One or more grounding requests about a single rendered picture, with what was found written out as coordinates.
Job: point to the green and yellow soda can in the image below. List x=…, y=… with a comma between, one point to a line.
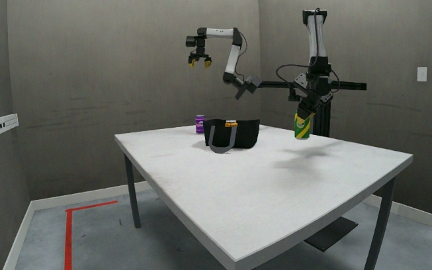
x=302, y=131

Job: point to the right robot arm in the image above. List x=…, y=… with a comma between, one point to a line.
x=199, y=41

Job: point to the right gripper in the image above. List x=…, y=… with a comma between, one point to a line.
x=200, y=53

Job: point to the black tote bag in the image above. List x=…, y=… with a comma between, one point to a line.
x=242, y=136

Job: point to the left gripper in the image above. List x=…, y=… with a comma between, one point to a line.
x=308, y=107

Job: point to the purple drink can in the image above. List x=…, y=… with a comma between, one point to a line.
x=199, y=124

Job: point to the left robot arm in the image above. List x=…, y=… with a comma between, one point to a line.
x=318, y=83

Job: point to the yellow drink can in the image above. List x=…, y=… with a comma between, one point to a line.
x=230, y=123

